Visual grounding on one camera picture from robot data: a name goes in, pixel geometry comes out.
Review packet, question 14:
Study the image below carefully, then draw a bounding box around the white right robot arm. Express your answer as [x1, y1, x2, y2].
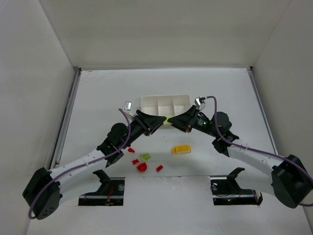
[168, 105, 313, 209]

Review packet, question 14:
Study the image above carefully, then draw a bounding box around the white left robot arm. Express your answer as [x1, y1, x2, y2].
[22, 110, 166, 220]

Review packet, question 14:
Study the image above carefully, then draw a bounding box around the light green lego block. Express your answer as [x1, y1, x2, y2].
[163, 115, 173, 128]

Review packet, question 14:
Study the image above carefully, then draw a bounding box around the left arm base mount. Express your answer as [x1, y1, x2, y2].
[78, 170, 125, 207]

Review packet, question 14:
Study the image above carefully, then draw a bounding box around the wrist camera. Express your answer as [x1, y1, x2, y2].
[123, 101, 132, 112]
[195, 96, 207, 111]

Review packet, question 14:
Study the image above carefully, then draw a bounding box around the red curved lego piece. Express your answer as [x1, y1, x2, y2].
[132, 159, 139, 165]

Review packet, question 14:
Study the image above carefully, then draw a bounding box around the red small lego brick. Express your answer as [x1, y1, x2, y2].
[156, 165, 163, 172]

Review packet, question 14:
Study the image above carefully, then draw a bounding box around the yellow lego brick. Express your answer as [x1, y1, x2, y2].
[172, 145, 192, 155]

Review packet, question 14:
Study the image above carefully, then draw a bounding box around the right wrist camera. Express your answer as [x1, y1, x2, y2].
[195, 96, 207, 111]

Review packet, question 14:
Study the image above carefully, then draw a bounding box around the white three-compartment container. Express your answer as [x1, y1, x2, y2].
[141, 94, 191, 117]

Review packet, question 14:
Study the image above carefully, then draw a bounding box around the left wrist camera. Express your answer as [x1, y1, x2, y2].
[123, 101, 132, 112]

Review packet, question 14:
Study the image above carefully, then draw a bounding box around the light green lego plate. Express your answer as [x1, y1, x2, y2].
[140, 153, 152, 162]

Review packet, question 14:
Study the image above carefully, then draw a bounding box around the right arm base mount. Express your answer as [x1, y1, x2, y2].
[210, 167, 263, 206]

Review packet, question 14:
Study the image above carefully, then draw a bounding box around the red arch lego piece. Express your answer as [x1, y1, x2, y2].
[136, 163, 148, 173]

